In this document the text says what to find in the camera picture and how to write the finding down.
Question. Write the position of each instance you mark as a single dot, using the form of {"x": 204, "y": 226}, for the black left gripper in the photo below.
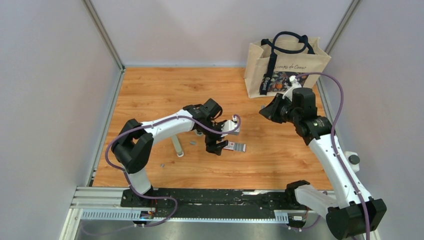
{"x": 216, "y": 148}

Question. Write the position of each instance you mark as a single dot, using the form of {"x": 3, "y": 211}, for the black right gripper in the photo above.
{"x": 270, "y": 111}

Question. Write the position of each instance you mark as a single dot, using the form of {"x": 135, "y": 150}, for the red white staple box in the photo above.
{"x": 234, "y": 146}

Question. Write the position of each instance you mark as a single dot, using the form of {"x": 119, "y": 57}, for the white and black stapler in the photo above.
{"x": 198, "y": 133}

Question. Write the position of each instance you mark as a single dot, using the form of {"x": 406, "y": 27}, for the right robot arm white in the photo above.
{"x": 353, "y": 211}

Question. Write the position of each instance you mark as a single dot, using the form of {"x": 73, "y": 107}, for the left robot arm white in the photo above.
{"x": 132, "y": 147}

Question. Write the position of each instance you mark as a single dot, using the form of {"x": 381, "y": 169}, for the beige tote bag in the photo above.
{"x": 271, "y": 62}

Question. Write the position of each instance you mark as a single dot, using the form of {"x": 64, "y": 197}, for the white bottle black cap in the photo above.
{"x": 353, "y": 159}

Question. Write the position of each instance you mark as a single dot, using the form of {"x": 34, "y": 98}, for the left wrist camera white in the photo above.
{"x": 231, "y": 127}

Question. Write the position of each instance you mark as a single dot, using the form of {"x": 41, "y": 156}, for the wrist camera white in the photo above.
{"x": 231, "y": 127}
{"x": 294, "y": 85}

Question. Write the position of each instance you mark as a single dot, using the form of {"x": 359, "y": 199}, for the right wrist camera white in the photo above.
{"x": 294, "y": 85}

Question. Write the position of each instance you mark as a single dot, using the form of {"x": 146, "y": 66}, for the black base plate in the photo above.
{"x": 203, "y": 203}

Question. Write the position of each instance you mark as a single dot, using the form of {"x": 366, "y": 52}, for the slotted aluminium rail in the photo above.
{"x": 108, "y": 198}

